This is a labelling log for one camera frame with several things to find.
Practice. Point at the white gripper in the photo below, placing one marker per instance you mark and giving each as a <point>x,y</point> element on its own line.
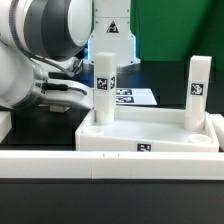
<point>66,93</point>

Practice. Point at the white desk tabletop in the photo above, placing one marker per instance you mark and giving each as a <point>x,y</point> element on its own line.
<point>145,129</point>

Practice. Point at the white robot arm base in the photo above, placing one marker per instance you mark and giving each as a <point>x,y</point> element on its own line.
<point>111,32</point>

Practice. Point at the fiducial marker sheet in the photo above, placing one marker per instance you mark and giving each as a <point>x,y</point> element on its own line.
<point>135,96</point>

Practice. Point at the white left fence block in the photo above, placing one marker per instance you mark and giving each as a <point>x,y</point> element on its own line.
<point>5,124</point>

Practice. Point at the white fence block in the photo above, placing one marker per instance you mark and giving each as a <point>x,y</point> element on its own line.
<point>218,123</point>
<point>5,124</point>

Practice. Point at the white front fence bar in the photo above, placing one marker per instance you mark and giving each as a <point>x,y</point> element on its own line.
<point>111,165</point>

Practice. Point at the white right fence block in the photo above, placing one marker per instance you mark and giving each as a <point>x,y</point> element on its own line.
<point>218,123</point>

